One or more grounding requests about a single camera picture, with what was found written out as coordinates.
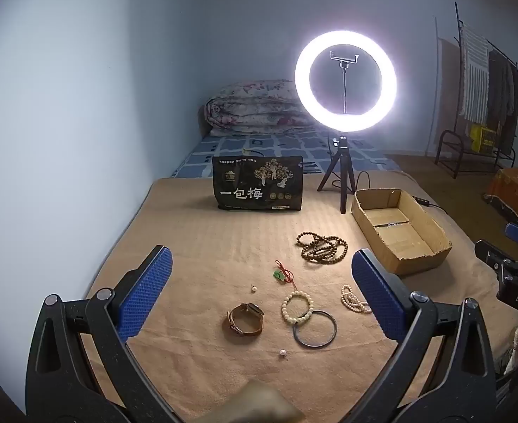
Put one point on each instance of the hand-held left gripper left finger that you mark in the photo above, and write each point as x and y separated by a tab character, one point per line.
146	291

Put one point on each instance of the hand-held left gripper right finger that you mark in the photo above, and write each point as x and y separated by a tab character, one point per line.
375	295

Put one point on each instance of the white pearl strand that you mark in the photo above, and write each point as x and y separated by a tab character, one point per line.
351	302

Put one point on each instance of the cardboard box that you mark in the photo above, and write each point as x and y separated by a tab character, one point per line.
413	246

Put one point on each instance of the dark blue bangle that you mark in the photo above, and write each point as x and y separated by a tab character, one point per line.
296	335

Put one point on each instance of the orange box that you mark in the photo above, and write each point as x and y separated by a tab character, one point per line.
512	189

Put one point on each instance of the yellow box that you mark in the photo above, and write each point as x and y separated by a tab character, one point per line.
482	139

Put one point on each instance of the metal clothes rack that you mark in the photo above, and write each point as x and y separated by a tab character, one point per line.
446	141

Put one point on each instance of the dark hanging clothes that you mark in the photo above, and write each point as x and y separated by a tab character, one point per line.
503	92

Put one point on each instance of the black snack bag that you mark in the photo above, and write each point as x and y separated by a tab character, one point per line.
259	185

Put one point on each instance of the blue patterned bedsheet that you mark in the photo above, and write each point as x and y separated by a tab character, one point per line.
241	145

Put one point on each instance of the folded floral quilt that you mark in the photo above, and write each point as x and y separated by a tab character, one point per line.
254	110

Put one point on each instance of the phone clamp holder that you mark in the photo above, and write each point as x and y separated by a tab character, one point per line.
343	59

